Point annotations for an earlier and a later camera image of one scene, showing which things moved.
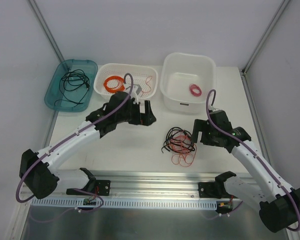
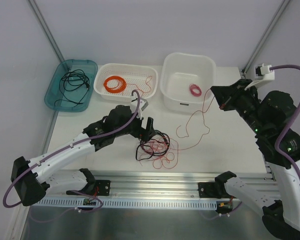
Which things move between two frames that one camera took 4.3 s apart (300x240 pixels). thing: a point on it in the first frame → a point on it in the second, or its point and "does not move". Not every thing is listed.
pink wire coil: (194, 86) does not move
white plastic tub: (185, 80) does not move
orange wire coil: (120, 87) does not move
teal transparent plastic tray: (71, 87) does not move
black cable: (178, 141) → (156, 145)
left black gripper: (136, 115) → (145, 131)
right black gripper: (207, 135) → (230, 96)
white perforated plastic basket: (109, 78) does not move
